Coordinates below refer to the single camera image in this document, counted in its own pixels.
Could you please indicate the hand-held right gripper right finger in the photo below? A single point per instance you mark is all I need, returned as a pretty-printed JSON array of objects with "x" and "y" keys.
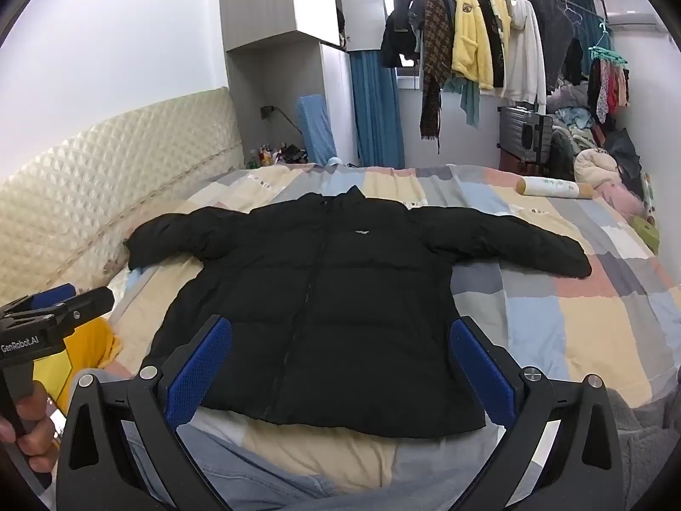
[{"x": 481, "y": 367}]

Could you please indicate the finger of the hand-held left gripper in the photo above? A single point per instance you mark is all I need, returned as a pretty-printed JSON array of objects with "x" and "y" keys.
[
  {"x": 53, "y": 295},
  {"x": 90, "y": 303}
]

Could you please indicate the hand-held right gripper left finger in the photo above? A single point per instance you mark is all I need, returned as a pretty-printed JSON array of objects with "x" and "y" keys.
[{"x": 199, "y": 367}]

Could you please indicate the black puffer jacket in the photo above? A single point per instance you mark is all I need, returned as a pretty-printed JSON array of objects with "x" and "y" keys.
[{"x": 330, "y": 287}]

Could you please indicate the pile of clothes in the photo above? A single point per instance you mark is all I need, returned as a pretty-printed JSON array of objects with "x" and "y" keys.
[{"x": 577, "y": 122}]

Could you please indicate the person's left hand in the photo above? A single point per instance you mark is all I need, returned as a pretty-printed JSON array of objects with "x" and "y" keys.
[{"x": 37, "y": 426}]

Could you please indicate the yellow cloth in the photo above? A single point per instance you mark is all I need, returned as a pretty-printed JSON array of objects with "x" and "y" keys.
[{"x": 88, "y": 356}]

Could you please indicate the patchwork checked quilt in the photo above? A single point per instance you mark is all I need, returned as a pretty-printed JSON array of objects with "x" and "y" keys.
[{"x": 558, "y": 319}]

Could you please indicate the person's blue jeans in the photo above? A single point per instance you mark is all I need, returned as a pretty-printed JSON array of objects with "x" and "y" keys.
[{"x": 229, "y": 479}]

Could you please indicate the cream quilted headboard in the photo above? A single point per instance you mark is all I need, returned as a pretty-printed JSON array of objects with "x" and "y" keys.
[{"x": 106, "y": 181}]

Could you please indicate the grey fleece blanket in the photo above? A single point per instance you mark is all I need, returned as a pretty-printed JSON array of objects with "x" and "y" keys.
[{"x": 649, "y": 447}]

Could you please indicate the cream rolled pillow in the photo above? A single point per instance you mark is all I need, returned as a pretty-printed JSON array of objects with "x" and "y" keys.
[{"x": 553, "y": 188}]

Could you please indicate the green plush toy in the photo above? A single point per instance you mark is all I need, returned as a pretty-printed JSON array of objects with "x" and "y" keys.
[{"x": 649, "y": 229}]

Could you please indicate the pink plush toy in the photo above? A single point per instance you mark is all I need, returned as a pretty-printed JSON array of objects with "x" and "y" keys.
[{"x": 622, "y": 199}]

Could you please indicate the cluster of small bottles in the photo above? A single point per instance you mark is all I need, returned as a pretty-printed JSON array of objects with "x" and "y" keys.
[{"x": 271, "y": 155}]

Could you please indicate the cream plush cushion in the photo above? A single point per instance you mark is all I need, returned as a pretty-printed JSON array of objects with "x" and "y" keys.
[{"x": 596, "y": 167}]

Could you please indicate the grey suitcase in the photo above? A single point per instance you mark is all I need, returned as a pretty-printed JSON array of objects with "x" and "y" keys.
[{"x": 524, "y": 130}]

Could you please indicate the teal hanging cloth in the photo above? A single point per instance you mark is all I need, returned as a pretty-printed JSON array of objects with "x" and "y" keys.
[{"x": 468, "y": 104}]

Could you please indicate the blue folded mat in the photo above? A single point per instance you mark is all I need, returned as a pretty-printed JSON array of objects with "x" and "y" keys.
[{"x": 316, "y": 128}]

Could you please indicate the blue curtain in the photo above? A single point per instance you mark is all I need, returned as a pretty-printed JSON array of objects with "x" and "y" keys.
[{"x": 375, "y": 112}]

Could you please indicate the white hoodie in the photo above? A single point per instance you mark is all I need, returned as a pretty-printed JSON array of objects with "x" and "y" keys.
[{"x": 524, "y": 58}]

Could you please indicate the yellow fleece jacket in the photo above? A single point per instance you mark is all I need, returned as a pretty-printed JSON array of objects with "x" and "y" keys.
[{"x": 468, "y": 42}]

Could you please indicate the teal clip hanger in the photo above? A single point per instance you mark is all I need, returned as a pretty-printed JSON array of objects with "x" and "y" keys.
[{"x": 606, "y": 53}]

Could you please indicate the dark grey hanging coat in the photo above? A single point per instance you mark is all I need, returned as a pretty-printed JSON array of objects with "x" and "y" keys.
[{"x": 553, "y": 32}]

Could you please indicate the black hanging jacket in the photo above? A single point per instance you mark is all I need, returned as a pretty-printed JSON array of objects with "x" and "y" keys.
[{"x": 396, "y": 26}]

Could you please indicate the white air conditioner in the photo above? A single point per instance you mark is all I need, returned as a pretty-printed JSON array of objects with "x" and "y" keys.
[{"x": 633, "y": 18}]

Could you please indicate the black wall socket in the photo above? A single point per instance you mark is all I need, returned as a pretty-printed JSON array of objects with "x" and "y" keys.
[{"x": 267, "y": 113}]

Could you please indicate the grey wall cabinet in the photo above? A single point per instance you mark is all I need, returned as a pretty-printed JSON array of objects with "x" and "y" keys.
[{"x": 276, "y": 10}]

